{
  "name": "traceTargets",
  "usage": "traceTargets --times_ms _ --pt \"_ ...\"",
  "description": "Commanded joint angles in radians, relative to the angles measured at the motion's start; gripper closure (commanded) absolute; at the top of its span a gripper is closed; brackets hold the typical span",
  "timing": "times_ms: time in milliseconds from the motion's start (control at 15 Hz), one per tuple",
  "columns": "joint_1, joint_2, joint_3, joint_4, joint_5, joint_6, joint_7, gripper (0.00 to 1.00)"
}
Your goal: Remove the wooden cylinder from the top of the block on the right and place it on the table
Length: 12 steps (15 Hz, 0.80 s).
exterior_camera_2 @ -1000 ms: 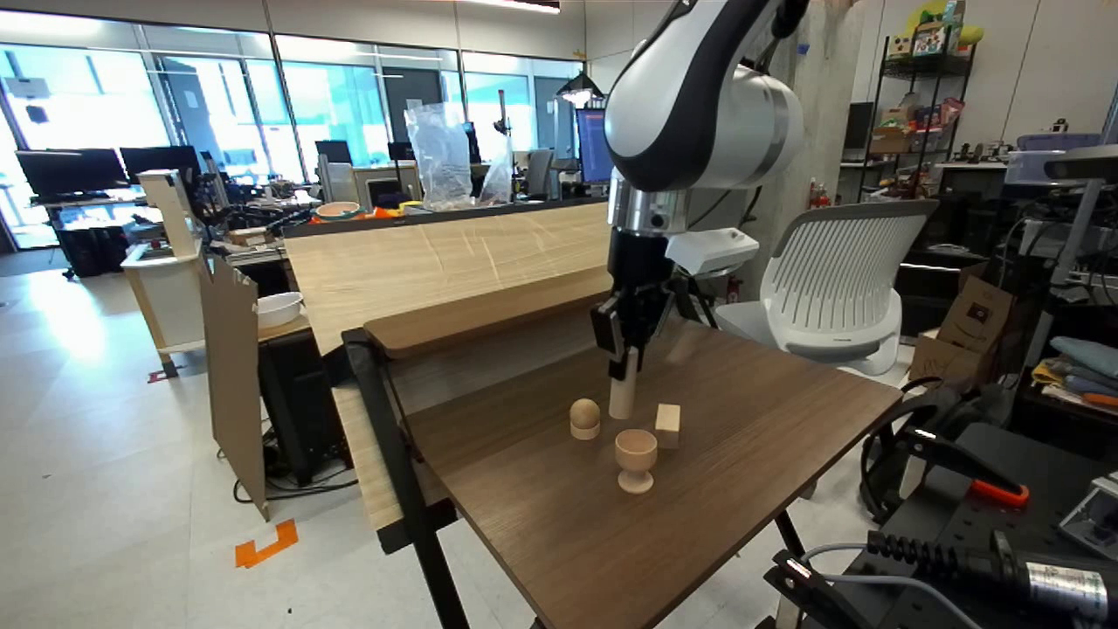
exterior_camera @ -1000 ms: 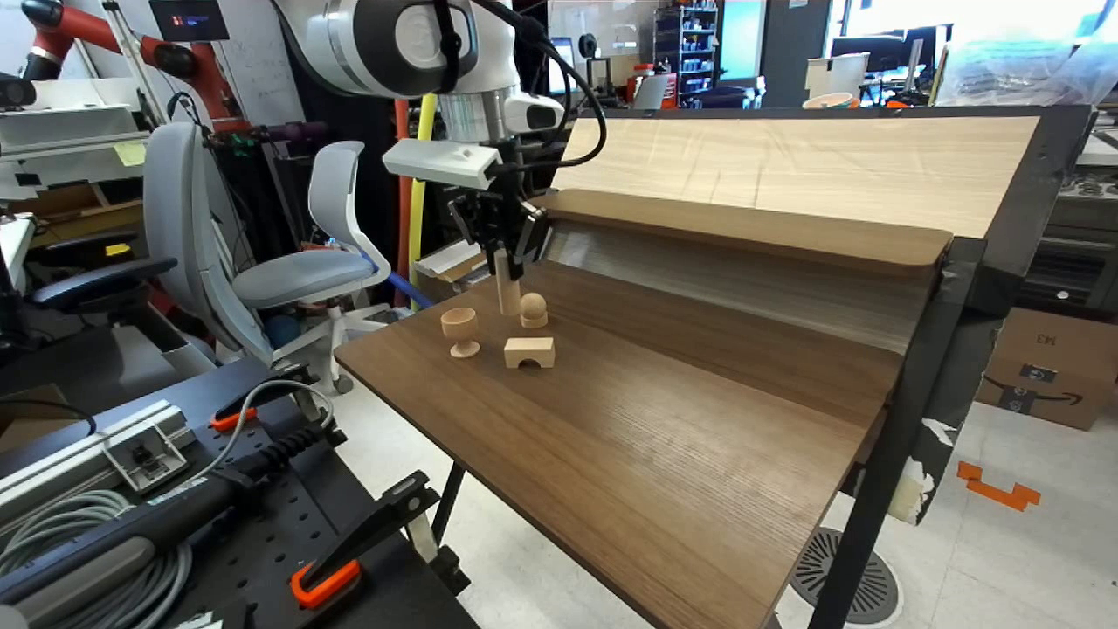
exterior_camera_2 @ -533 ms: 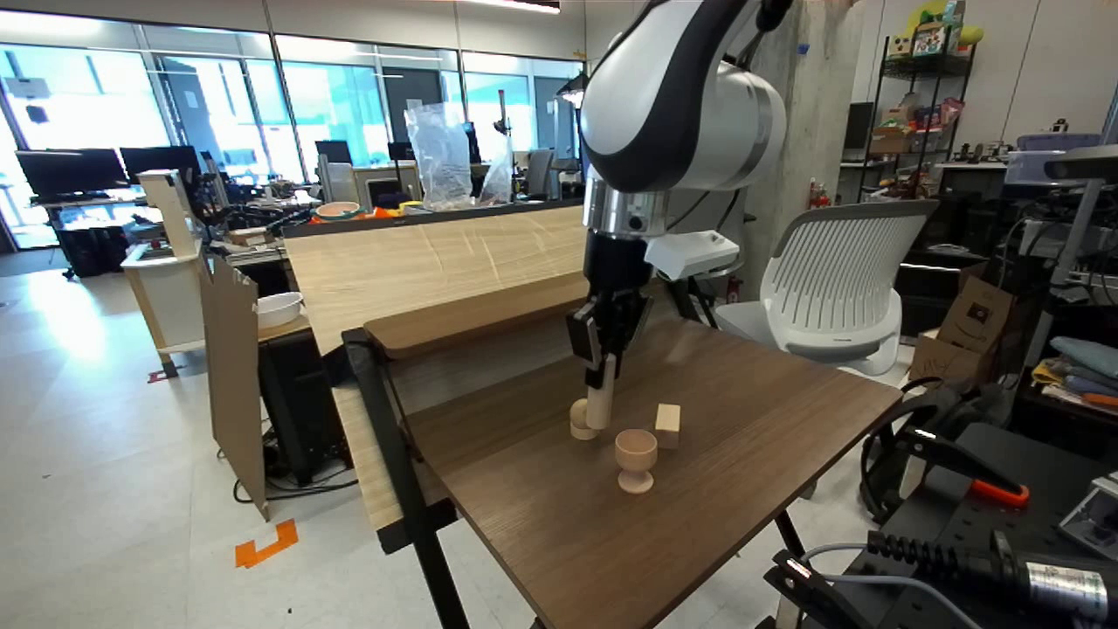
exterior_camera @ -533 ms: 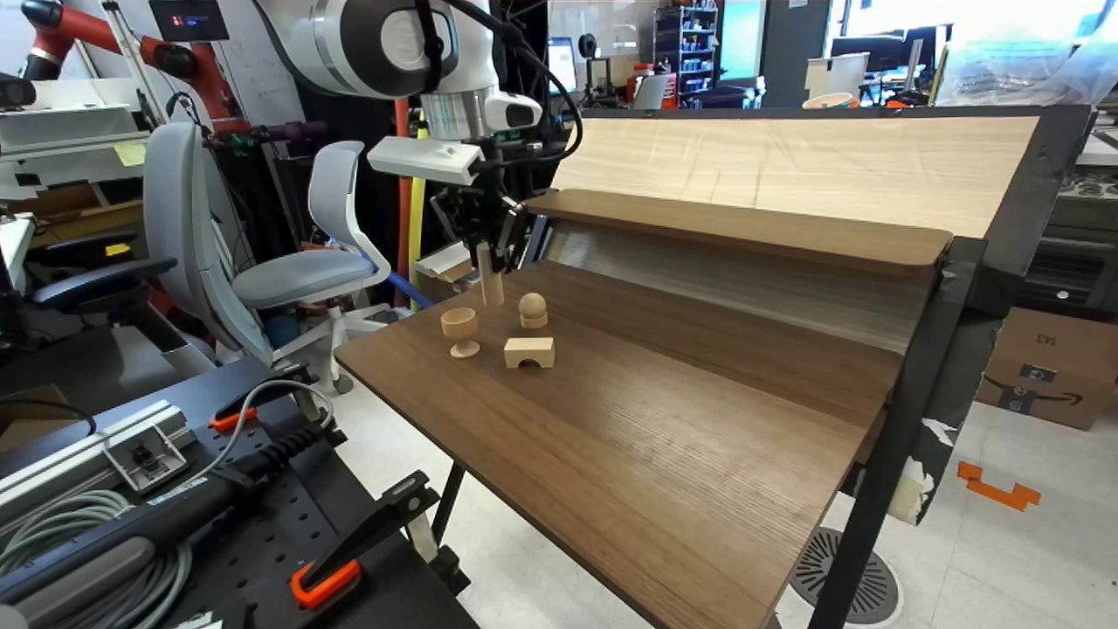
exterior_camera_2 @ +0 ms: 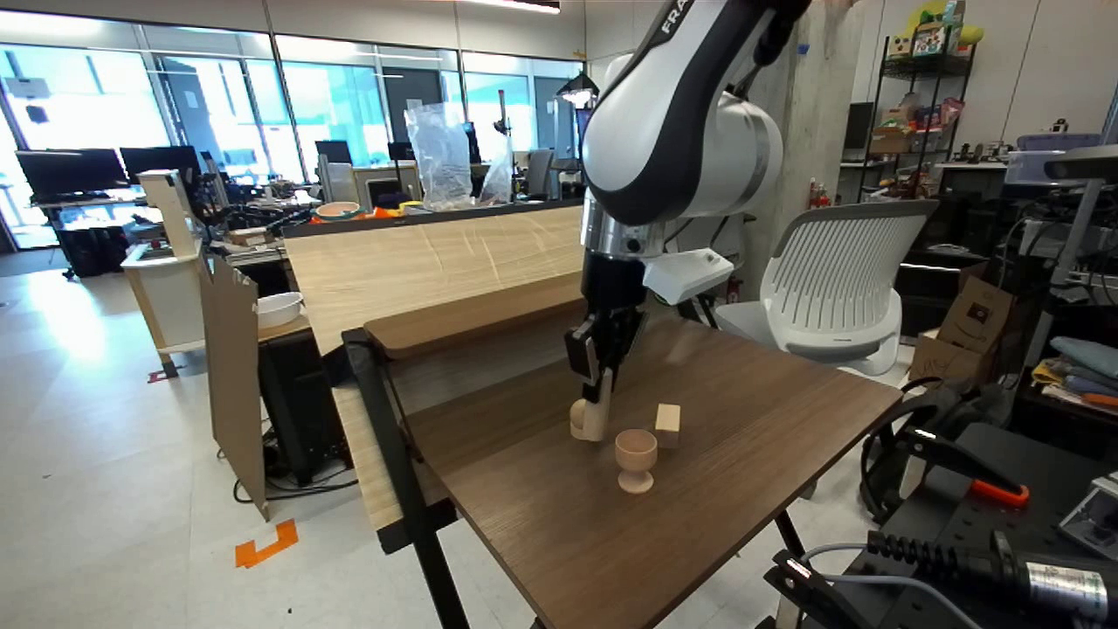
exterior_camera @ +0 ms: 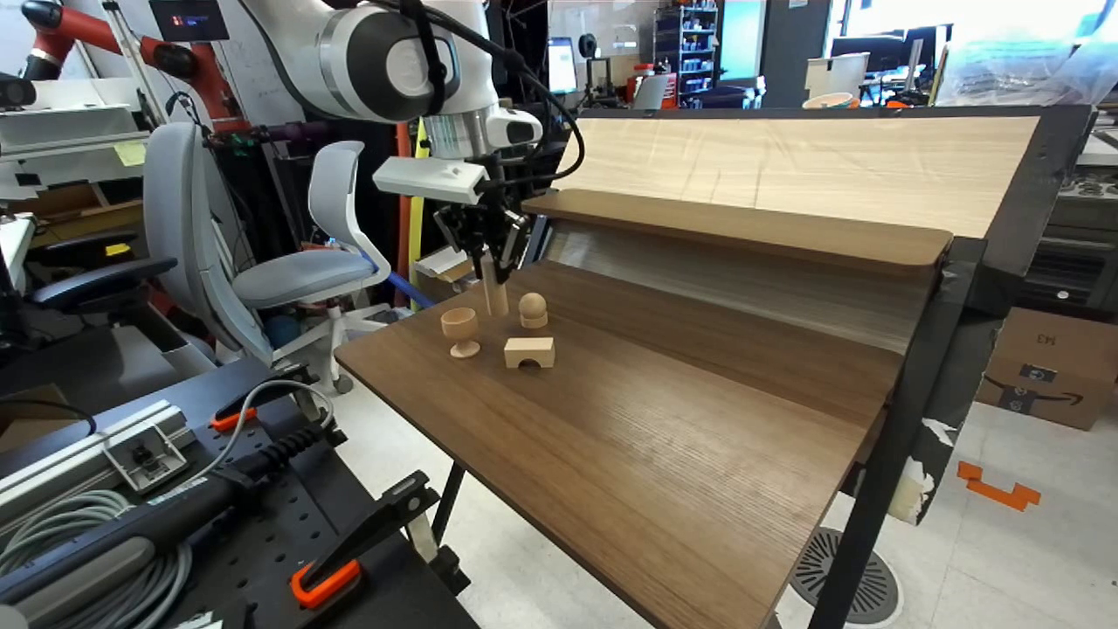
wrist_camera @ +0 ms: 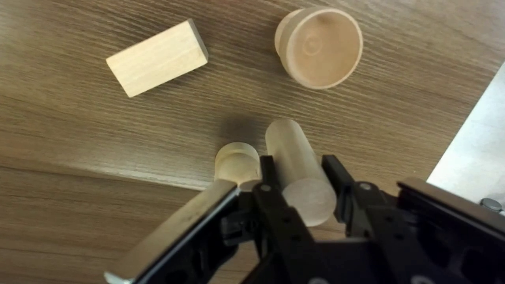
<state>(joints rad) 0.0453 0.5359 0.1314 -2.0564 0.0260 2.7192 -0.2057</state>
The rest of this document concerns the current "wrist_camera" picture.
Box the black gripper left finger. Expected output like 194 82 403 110
251 153 319 249

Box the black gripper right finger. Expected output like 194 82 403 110
321 153 401 241

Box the tall wooden cylinder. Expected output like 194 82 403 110
264 116 338 228

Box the short wooden cylinder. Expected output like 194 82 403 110
213 140 262 189

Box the wooden arch block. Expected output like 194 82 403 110
104 17 210 99

